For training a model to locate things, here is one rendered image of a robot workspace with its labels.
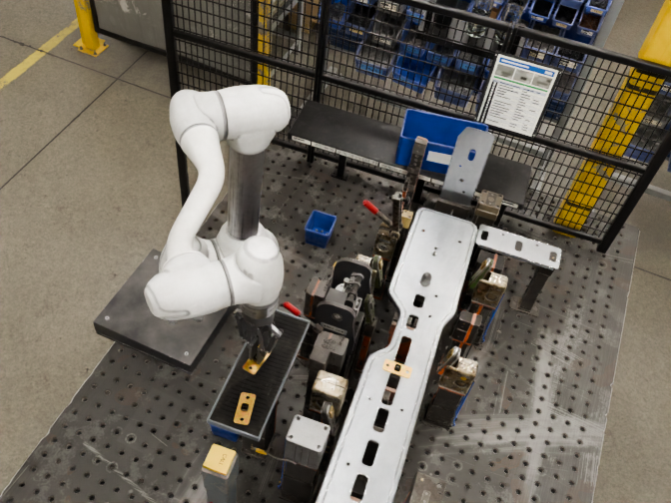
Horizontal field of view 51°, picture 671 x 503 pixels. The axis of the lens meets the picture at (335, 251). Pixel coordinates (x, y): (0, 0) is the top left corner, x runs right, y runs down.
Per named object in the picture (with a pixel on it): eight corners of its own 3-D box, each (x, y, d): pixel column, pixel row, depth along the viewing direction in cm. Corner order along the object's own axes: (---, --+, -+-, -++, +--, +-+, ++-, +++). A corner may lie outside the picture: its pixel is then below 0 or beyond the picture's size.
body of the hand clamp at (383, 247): (380, 300, 257) (396, 239, 230) (362, 294, 258) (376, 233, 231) (384, 288, 260) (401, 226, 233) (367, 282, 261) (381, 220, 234)
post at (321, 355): (314, 427, 223) (326, 363, 192) (300, 421, 223) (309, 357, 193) (320, 413, 226) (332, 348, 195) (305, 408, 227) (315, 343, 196)
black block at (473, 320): (462, 378, 240) (485, 332, 217) (432, 368, 241) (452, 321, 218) (467, 359, 245) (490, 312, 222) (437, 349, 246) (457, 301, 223)
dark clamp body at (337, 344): (335, 424, 224) (348, 364, 195) (296, 410, 226) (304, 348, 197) (345, 396, 231) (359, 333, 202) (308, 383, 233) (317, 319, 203)
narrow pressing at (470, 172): (469, 208, 249) (495, 135, 223) (438, 198, 251) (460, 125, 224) (469, 207, 250) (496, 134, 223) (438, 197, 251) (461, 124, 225)
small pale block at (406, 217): (392, 283, 262) (410, 219, 234) (384, 280, 263) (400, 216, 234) (395, 276, 264) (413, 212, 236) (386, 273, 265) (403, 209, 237)
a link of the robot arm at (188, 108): (177, 122, 173) (230, 114, 178) (159, 81, 184) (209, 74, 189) (179, 163, 183) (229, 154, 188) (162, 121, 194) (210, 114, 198)
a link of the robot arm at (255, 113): (207, 258, 245) (267, 246, 253) (221, 294, 236) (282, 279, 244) (207, 76, 187) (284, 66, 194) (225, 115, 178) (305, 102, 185)
